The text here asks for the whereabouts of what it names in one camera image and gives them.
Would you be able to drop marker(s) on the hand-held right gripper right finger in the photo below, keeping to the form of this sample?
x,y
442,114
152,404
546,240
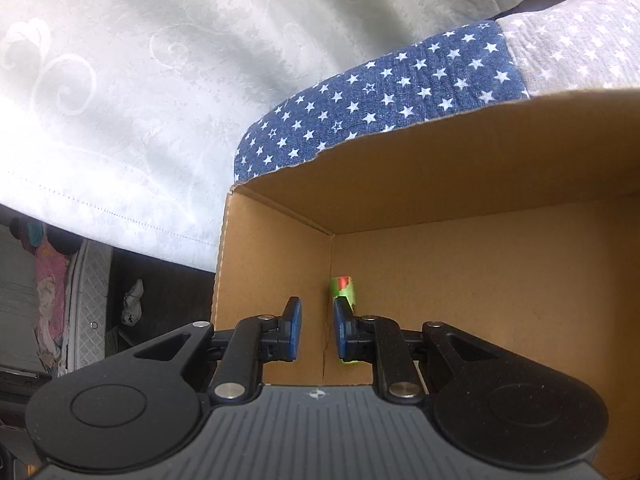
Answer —
x,y
341,332

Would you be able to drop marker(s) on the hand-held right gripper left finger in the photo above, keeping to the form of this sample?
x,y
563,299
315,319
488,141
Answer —
x,y
295,332

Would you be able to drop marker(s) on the green tube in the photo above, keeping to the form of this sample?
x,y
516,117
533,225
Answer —
x,y
346,287

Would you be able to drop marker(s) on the brown cardboard box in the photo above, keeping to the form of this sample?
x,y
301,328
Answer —
x,y
475,260

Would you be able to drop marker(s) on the white sock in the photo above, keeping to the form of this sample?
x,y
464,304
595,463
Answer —
x,y
132,302

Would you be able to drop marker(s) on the white quilted mattress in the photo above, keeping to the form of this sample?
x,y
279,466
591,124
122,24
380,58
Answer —
x,y
87,305

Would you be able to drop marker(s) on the star patterned patchwork blanket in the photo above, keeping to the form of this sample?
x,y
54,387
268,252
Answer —
x,y
400,95

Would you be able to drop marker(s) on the pink clothes pile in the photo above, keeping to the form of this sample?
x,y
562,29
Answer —
x,y
50,290

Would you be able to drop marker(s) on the white patterned curtain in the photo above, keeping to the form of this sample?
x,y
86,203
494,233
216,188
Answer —
x,y
150,85

